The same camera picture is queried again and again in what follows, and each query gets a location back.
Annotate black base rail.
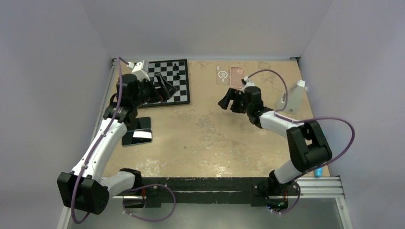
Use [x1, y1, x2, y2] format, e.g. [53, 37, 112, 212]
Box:
[125, 177, 301, 209]

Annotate pink phone case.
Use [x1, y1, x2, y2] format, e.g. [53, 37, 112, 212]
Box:
[229, 67, 244, 90]

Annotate black white chessboard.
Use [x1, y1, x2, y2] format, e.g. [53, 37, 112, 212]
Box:
[142, 59, 191, 108]

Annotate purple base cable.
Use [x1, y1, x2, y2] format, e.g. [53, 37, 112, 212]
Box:
[122, 184, 176, 222]

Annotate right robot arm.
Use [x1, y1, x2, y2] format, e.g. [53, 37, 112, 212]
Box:
[218, 86, 332, 194]

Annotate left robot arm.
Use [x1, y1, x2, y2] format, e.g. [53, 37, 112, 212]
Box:
[57, 73, 177, 218]

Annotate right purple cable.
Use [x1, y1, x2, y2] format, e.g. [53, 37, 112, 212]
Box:
[246, 69, 356, 176]

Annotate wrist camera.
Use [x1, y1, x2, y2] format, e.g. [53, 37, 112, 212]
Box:
[241, 76, 255, 92]
[127, 60, 150, 81]

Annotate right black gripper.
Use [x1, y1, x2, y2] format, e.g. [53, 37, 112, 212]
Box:
[218, 87, 252, 114]

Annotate clear phone case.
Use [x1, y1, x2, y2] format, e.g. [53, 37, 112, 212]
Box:
[216, 65, 230, 86]

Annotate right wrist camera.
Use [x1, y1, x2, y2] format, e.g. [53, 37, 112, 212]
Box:
[241, 76, 255, 92]

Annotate blue phone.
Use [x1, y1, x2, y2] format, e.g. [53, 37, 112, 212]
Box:
[128, 117, 151, 131]

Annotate blue cap object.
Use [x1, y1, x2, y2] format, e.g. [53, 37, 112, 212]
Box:
[314, 167, 323, 177]

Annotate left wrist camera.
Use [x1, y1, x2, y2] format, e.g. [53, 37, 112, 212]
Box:
[127, 60, 150, 81]

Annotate white metronome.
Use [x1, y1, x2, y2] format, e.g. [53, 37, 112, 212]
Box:
[276, 80, 307, 115]

